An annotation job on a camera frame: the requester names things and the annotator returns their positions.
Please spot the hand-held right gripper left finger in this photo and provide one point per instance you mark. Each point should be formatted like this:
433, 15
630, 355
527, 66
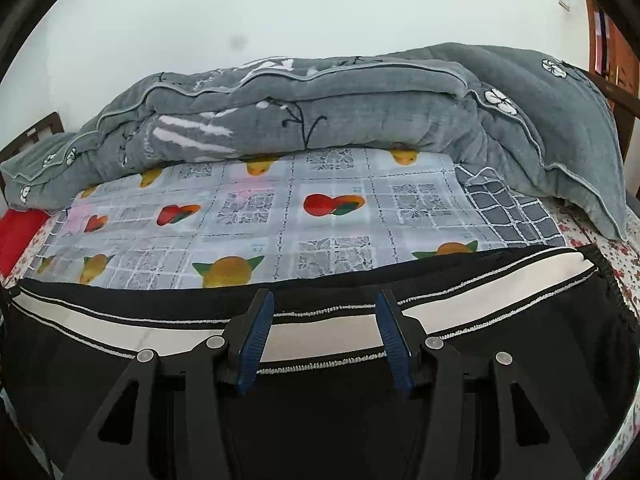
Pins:
256, 345

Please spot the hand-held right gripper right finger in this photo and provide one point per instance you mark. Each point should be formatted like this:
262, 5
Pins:
395, 345

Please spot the black pants with white stripe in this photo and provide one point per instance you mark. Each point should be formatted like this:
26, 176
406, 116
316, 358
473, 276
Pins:
325, 420

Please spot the fruit print plastic sheet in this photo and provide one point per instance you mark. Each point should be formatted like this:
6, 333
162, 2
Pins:
280, 230

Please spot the grey checked cloth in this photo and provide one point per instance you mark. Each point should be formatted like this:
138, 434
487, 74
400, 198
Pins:
515, 215

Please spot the grey floral quilt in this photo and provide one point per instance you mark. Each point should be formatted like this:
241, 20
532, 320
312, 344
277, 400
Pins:
350, 110

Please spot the floral bed sheet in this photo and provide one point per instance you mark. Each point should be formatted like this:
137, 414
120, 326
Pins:
627, 270

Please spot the red cloth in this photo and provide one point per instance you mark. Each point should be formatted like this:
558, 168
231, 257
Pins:
20, 235

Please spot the brown wooden door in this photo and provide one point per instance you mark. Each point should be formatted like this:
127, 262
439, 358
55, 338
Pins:
607, 55

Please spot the white wall switch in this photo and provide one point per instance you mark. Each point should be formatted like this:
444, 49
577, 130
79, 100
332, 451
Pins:
564, 0

